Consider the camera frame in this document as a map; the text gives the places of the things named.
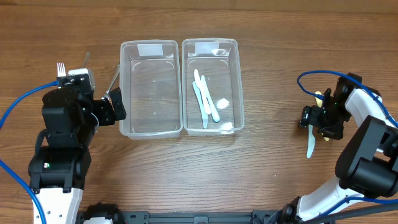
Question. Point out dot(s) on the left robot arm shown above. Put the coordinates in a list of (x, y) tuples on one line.
[(61, 160)]

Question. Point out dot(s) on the white plastic utensil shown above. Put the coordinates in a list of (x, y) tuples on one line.
[(200, 86)]

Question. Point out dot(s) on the pale blue plastic knife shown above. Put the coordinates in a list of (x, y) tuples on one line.
[(311, 141)]

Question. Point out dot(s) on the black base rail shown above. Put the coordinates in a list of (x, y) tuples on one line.
[(110, 213)]

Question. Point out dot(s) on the metal utensil handle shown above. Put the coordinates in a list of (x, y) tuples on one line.
[(86, 59)]

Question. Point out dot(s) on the white plastic fork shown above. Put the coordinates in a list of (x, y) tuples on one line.
[(61, 72)]

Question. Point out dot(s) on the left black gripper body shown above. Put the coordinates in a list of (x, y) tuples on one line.
[(106, 109)]

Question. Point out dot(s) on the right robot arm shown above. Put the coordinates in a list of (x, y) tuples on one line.
[(365, 176)]

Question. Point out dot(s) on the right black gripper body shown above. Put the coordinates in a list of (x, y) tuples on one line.
[(319, 121)]

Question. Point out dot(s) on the left clear plastic container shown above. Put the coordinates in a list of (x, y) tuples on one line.
[(150, 84)]

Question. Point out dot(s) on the right clear plastic container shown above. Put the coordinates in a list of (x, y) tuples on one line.
[(218, 60)]

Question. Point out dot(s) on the clear plastic container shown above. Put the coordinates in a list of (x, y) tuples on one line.
[(150, 84), (218, 60)]

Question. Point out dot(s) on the light blue plastic knife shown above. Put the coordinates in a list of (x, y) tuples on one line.
[(204, 116)]

